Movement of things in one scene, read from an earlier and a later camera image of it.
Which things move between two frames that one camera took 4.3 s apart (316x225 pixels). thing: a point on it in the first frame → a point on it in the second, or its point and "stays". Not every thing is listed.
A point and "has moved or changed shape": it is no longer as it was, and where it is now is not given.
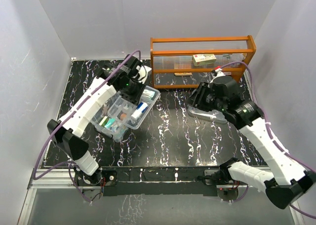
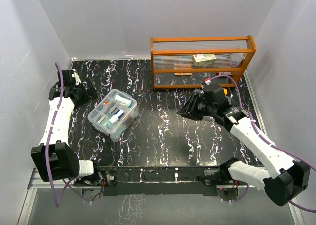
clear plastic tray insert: x=131 y=114 → x=113 y=111
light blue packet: x=148 y=93 → x=123 y=100
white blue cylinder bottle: x=141 y=107 → x=118 y=114
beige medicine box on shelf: x=203 y=59 stays
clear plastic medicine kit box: x=117 y=115 has moved or changed shape
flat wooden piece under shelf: x=183 y=73 stays
